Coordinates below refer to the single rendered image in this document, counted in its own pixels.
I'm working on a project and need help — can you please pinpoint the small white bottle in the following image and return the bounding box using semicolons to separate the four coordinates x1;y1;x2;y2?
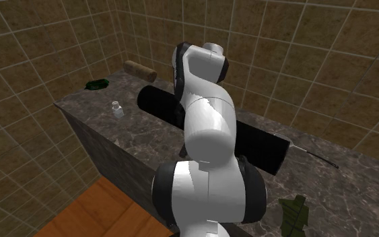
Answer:
111;100;125;119

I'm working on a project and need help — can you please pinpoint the large black cylinder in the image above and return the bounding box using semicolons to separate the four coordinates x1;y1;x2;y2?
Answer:
136;84;291;176

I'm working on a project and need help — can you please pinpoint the brown cork cylinder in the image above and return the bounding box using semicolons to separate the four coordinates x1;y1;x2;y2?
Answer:
123;60;158;83

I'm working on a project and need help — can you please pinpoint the dark green crumpled object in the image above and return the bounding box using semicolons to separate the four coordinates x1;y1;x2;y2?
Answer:
84;78;110;91

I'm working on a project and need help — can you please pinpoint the green leaf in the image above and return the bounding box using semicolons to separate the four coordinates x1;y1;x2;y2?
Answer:
277;195;310;237

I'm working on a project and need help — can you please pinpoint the silver spoon with black handle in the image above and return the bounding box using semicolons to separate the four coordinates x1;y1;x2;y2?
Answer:
273;133;340;170

